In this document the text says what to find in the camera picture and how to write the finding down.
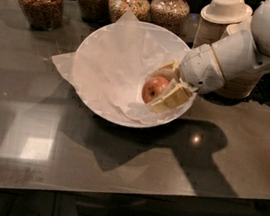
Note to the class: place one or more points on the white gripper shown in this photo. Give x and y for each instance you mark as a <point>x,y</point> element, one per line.
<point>202,68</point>

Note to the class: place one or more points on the red apple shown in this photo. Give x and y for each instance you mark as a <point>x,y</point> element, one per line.
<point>153,87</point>

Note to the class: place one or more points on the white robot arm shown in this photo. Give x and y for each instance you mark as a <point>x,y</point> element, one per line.
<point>260,30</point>

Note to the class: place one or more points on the white bowl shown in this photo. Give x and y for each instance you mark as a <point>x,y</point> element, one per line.
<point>94,40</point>

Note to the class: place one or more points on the white paper liner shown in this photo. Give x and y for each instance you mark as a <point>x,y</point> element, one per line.
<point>111,66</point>

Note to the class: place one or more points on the glass jar of pale grains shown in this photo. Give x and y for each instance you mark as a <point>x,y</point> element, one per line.
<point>170,14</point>

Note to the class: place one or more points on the glass jar of light cereal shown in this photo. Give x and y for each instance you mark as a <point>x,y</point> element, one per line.
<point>140,8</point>

